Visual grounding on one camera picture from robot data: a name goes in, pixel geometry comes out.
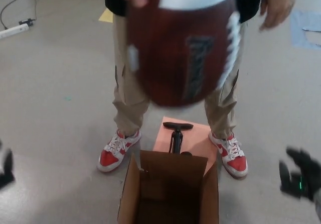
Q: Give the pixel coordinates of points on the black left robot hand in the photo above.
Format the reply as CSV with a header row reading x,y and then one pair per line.
x,y
7,168

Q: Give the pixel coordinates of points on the person's left hand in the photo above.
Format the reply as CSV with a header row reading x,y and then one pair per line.
x,y
277,10

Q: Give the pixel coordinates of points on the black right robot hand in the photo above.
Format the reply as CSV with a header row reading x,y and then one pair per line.
x,y
307,173

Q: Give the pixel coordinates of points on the brown Franklin football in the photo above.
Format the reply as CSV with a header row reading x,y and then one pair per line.
x,y
170,45

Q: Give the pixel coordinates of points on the person's left red white sneaker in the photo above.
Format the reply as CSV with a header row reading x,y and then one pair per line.
x,y
233,158

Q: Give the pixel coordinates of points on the person's red white sneaker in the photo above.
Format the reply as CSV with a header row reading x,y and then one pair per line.
x,y
113,153
233,158

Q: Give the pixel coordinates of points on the person's right red white sneaker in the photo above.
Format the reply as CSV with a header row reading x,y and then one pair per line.
x,y
113,153

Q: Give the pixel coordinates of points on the blue floor tape patch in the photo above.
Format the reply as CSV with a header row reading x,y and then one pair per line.
x,y
298,33

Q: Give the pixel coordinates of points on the yellow sticky note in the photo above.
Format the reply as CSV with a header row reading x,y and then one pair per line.
x,y
106,16

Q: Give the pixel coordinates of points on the small green floor scrap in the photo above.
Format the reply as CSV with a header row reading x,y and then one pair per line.
x,y
67,98

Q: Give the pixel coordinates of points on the open brown cardboard box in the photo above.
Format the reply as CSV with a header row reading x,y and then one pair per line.
x,y
200,196

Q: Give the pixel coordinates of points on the orange paper sheet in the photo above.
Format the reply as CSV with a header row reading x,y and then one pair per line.
x,y
200,139

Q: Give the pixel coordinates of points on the black plug adapter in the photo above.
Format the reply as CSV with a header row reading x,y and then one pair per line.
x,y
26,21

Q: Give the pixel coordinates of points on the white power strip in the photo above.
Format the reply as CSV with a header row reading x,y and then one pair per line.
x,y
12,31

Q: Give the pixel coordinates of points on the black hand air pump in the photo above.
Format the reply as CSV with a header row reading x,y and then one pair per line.
x,y
176,138

